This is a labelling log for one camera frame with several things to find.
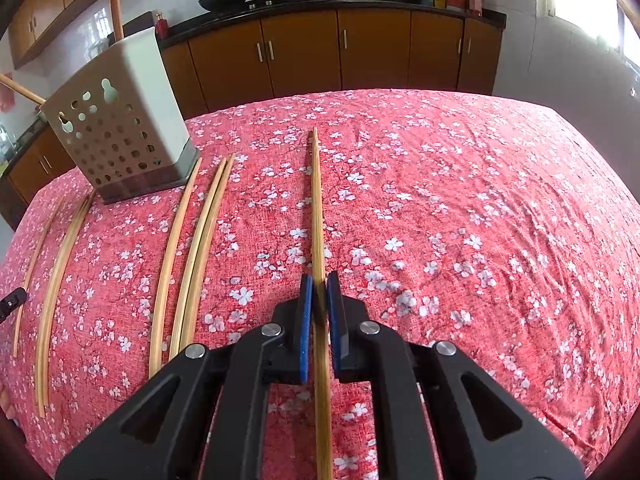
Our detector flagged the brown wooden base cabinets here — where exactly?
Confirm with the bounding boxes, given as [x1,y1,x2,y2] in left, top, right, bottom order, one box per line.
[0,7,503,231]

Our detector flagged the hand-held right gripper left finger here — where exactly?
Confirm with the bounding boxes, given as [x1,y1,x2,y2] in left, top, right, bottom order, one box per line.
[55,275,315,480]

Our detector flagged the red floral tablecloth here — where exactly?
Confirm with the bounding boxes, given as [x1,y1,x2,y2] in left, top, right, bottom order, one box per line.
[0,89,640,480]

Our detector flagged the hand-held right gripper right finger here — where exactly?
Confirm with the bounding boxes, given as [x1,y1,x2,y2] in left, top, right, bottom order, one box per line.
[326,271,586,480]

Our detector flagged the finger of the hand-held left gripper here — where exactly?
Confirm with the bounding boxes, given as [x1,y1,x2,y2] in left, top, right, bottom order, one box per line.
[0,287,27,318]

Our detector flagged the dark brown cutting board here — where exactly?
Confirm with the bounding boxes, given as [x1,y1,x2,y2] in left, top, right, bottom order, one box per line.
[122,11,157,41]

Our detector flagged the white perforated utensil holder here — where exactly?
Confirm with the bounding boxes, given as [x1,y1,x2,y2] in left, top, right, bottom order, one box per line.
[39,26,201,206]

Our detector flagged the window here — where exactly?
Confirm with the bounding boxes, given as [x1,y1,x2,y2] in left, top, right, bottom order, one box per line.
[547,0,640,56]

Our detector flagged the black countertop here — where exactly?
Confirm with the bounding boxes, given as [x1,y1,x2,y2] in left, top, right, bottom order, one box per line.
[0,0,507,171]

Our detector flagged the brown wooden wall cabinet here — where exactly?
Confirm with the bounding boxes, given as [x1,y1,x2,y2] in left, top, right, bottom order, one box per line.
[0,0,151,68]

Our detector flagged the bamboo chopstick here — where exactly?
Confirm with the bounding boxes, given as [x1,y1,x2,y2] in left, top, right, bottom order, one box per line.
[148,156,203,378]
[169,157,230,362]
[35,195,91,418]
[0,74,47,106]
[107,0,125,41]
[40,191,97,418]
[310,127,335,480]
[179,153,237,356]
[12,198,65,359]

